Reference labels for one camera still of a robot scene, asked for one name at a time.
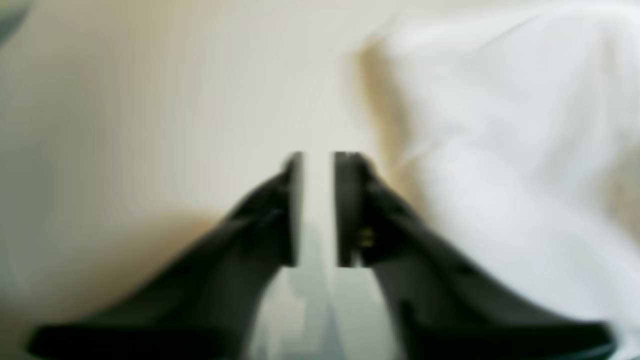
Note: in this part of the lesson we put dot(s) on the white T-shirt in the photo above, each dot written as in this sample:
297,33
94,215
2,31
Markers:
513,127

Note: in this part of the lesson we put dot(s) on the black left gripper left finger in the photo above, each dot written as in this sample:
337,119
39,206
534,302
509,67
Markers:
204,305

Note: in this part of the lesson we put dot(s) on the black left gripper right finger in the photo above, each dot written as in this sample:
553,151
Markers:
444,306

